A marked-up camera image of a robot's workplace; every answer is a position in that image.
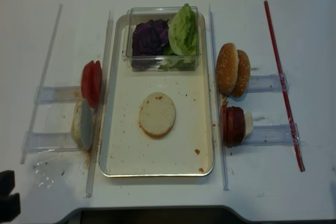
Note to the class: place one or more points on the rear red meat slice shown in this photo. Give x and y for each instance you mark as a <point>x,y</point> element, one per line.
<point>240,125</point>

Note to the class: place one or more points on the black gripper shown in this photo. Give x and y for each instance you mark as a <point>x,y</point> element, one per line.
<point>10,203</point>

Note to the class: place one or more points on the red plastic rail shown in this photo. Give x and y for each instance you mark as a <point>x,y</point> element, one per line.
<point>293,127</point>

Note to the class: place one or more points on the clear crossbar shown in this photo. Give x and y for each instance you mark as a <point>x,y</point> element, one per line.
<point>48,142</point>
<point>273,135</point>
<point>50,95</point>
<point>269,83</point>

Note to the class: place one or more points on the clear long rail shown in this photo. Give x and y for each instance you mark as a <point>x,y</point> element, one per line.
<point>218,99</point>
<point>99,110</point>

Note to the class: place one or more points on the far left clear rail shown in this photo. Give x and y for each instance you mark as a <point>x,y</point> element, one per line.
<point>41,84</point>

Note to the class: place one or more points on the front red meat slice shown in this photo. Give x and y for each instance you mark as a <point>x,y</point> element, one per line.
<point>227,125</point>

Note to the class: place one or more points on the green lettuce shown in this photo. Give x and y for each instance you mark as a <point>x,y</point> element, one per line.
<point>181,48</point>

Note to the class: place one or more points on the front tomato slice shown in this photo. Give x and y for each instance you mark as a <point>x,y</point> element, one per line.
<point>88,88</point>

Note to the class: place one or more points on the white bread slice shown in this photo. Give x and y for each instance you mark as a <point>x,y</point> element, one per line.
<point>82,125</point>
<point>157,115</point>

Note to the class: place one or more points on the purple cabbage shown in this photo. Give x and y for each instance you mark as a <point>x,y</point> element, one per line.
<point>149,38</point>

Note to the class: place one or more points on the left lower clear crossbar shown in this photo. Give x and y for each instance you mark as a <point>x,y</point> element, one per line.
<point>48,142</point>

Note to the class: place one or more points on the clear plastic container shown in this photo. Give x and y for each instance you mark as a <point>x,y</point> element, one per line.
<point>136,16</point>

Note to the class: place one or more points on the rear tomato slice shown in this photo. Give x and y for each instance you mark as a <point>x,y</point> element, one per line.
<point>97,73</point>

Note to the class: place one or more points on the tomato slice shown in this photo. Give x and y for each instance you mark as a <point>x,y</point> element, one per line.
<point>88,88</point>
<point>97,73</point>

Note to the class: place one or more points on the metal baking tray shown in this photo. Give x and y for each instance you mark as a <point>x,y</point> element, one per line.
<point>188,149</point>

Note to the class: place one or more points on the right upper clear crossbar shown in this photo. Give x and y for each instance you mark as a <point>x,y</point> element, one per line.
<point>269,83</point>

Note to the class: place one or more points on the white cheese slice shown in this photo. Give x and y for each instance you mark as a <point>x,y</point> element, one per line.
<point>246,124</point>

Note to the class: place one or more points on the right clear long rail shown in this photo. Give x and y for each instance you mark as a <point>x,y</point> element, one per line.
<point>218,99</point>

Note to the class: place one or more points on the rear sesame bun top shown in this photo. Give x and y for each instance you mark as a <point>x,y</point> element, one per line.
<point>243,75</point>

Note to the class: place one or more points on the sesame bun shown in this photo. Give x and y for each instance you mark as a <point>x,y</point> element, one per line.
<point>243,75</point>
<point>227,68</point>

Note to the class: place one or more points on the left upper clear crossbar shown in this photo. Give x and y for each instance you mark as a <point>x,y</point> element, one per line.
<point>50,95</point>

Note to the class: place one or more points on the front sesame bun top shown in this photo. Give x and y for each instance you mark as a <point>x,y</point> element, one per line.
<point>227,68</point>

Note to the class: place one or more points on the right lower clear crossbar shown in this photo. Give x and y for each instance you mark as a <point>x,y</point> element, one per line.
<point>273,135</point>

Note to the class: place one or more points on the left clear long rail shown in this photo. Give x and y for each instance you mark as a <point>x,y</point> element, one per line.
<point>99,110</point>

